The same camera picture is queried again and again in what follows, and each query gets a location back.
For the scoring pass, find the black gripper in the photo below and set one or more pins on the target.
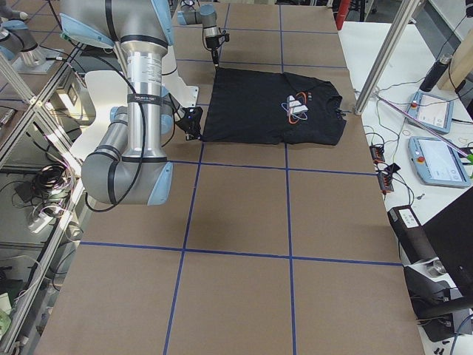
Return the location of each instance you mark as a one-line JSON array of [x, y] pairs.
[[213, 44], [185, 124]]

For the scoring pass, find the black graphic t-shirt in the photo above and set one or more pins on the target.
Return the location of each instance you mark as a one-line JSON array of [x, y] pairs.
[[270, 108]]

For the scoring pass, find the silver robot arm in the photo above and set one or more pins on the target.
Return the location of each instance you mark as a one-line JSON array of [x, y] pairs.
[[129, 165], [212, 35]]

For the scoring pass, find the far orange black usb hub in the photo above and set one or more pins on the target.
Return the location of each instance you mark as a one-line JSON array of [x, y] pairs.
[[377, 154]]

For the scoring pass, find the orange black usb hub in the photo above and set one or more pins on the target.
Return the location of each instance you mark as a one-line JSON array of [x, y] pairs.
[[385, 177], [377, 154]]

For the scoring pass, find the near orange black usb hub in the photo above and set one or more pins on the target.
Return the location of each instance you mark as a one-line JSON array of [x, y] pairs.
[[385, 177]]

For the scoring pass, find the far teach pendant tablet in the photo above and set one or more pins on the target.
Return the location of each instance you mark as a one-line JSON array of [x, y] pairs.
[[432, 111]]

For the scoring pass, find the teach pendant tablet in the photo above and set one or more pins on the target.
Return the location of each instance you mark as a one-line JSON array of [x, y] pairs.
[[432, 111], [437, 164]]

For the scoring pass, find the black water bottle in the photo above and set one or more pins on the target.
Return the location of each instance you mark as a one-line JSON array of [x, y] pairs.
[[435, 72]]

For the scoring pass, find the near teach pendant tablet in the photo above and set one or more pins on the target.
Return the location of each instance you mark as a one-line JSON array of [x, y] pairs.
[[437, 164]]

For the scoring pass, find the black desktop box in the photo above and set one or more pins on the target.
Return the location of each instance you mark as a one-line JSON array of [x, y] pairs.
[[413, 244]]

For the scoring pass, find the black computer monitor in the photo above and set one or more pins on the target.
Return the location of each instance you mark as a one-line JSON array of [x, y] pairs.
[[450, 235]]

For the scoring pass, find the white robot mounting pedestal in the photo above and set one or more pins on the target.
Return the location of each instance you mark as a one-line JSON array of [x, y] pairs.
[[107, 89]]

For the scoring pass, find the aluminium frame rail left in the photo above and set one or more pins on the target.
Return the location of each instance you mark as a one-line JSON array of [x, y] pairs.
[[37, 112]]

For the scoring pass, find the aluminium frame post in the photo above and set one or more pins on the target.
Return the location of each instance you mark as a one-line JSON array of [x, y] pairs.
[[401, 20]]

